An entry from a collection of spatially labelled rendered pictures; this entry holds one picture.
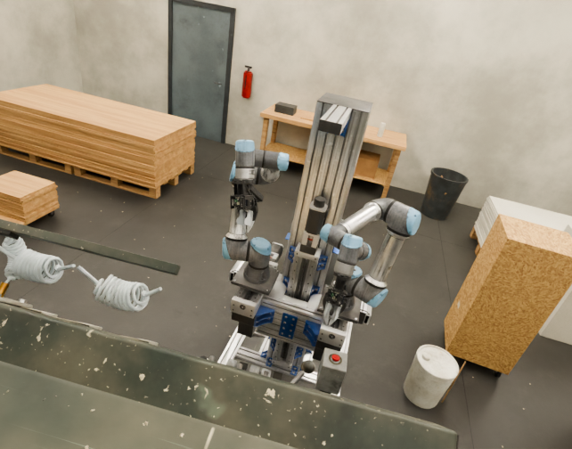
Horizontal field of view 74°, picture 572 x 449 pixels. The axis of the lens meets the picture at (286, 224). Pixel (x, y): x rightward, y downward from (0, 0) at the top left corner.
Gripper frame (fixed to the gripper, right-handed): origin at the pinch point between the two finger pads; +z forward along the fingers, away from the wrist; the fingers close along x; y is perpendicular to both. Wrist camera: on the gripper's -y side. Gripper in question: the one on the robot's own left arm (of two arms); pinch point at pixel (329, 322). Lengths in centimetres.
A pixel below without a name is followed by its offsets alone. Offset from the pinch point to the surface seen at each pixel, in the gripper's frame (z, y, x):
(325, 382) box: 40, -39, 7
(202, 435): -26, 130, -4
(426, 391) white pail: 61, -136, 79
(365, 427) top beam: -9, 88, 10
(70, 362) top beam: -4, 94, -39
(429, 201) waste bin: -102, -432, 88
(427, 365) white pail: 42, -133, 74
